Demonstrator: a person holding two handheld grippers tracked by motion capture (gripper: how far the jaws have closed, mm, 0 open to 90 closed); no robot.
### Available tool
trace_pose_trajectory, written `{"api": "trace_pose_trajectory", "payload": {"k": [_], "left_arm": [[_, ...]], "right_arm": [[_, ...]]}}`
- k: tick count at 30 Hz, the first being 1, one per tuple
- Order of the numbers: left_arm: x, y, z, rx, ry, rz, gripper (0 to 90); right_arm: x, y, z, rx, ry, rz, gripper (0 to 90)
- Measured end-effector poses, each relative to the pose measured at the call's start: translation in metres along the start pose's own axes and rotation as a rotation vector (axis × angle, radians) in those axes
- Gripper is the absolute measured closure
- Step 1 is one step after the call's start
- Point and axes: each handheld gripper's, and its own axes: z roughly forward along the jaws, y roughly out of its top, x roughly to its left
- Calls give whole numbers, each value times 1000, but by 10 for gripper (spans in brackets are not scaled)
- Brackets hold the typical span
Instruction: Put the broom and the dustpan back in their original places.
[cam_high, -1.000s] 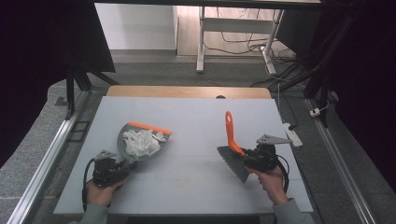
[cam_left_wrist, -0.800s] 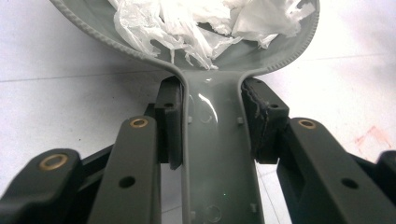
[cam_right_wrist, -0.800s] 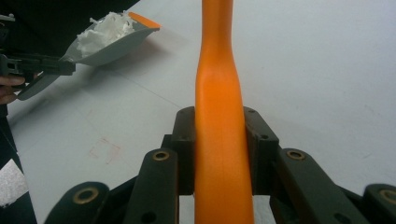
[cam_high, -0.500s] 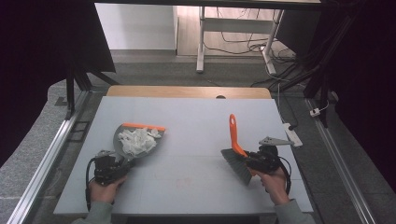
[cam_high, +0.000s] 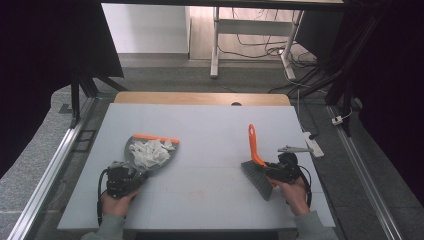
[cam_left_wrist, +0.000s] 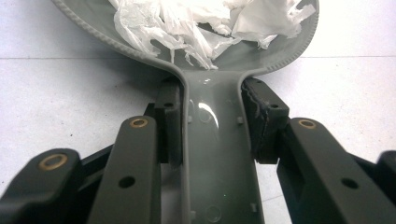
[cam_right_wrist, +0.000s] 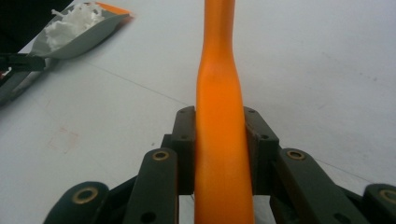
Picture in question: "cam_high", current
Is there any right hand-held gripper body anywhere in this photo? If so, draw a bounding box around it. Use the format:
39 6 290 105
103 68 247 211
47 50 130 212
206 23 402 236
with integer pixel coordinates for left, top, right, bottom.
277 144 315 184

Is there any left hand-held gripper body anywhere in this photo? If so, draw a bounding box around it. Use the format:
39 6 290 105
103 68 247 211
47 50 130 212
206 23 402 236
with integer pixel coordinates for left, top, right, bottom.
105 160 142 200

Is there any grey brush with orange handle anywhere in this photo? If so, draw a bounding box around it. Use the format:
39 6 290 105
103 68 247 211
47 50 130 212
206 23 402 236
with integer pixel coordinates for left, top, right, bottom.
240 123 275 202

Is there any pile of white paper scraps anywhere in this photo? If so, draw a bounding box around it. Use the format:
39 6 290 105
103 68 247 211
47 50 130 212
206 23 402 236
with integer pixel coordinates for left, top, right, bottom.
128 138 176 170

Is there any grey dustpan with orange lip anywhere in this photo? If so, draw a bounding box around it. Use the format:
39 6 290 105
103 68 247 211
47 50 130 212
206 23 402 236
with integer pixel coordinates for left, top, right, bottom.
123 133 181 173

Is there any person's left hand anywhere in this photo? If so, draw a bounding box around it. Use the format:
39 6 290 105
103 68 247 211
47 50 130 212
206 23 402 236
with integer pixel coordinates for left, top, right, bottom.
100 188 141 218

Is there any person's right hand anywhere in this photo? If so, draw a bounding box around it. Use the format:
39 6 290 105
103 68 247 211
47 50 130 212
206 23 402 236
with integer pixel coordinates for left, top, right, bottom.
266 177 311 217

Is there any white power strip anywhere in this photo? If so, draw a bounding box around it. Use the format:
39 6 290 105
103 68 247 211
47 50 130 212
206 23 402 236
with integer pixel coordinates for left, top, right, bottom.
302 131 325 159

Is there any pale blue table board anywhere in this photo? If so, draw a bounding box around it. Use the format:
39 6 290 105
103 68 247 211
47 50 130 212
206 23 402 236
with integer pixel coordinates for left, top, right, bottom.
56 102 336 232

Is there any wooden table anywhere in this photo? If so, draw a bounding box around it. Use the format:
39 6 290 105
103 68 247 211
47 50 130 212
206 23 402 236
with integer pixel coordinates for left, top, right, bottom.
113 91 292 107

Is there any black metal stand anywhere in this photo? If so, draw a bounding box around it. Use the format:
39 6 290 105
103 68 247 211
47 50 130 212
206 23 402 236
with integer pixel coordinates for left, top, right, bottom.
67 64 129 130
268 13 384 138

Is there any black curtain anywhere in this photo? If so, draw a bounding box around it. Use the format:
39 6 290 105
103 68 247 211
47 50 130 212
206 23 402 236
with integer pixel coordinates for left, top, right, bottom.
0 0 125 178
328 0 424 208

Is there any white cabinet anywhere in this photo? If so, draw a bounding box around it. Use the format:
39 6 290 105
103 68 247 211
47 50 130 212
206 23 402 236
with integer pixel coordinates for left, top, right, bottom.
101 2 191 55

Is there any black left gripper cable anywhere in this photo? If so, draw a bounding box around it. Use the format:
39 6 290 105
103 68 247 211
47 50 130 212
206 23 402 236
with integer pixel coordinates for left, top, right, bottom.
96 167 112 227

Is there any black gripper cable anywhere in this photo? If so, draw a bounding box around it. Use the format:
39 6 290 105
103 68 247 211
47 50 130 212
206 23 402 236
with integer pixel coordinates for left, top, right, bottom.
297 165 314 210
96 167 112 227

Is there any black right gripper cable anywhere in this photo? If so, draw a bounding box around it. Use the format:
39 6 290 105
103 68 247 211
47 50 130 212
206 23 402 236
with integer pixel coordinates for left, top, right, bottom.
297 165 314 210

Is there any aluminium rail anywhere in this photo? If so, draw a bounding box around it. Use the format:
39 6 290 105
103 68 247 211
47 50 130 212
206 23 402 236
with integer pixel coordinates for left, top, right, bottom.
325 104 405 240
6 96 98 240

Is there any tangle of floor cables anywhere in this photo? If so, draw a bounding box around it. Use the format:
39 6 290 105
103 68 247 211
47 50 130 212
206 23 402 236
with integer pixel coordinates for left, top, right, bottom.
217 7 318 69

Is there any white desk frame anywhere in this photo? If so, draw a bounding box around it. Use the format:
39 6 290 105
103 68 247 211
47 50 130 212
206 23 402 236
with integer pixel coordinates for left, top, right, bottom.
209 6 305 81

